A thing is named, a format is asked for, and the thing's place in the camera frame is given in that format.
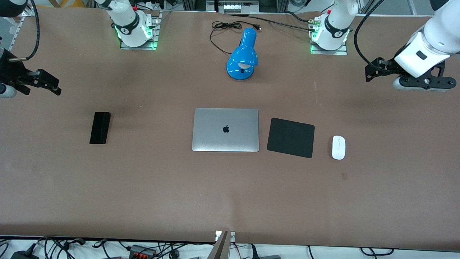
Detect blue desk lamp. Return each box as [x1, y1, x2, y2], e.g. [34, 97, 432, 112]
[226, 28, 259, 81]

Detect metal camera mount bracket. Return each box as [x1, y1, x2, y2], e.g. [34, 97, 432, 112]
[215, 230, 236, 259]

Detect white computer mouse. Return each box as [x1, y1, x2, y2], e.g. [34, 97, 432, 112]
[331, 135, 346, 160]

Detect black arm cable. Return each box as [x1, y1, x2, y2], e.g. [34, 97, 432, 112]
[9, 0, 40, 62]
[354, 0, 388, 71]

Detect black power adapter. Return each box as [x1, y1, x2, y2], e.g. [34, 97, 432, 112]
[10, 249, 39, 259]

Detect thick black table cable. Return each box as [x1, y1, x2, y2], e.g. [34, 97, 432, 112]
[225, 13, 318, 28]

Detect black smartphone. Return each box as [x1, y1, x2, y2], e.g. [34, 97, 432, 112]
[89, 112, 111, 145]

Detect black mouse pad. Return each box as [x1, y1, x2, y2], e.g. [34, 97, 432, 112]
[267, 117, 316, 159]

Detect white power strip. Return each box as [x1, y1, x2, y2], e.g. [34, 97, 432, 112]
[223, 0, 260, 14]

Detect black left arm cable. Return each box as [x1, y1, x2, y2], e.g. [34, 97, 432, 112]
[354, 0, 388, 71]

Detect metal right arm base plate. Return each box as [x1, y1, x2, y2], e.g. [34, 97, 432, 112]
[120, 11, 161, 50]

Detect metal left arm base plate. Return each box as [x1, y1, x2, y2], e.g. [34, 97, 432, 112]
[310, 17, 348, 56]

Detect silver closed laptop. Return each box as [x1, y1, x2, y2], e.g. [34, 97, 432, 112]
[192, 108, 259, 153]

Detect black lamp power cord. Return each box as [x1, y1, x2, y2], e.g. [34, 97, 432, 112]
[210, 21, 262, 55]

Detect aluminium profile rail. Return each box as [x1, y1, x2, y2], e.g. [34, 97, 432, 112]
[6, 10, 28, 51]

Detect grey orange terminal block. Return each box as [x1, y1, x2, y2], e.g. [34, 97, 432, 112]
[129, 244, 157, 259]

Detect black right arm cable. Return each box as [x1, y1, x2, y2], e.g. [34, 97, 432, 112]
[9, 0, 40, 62]

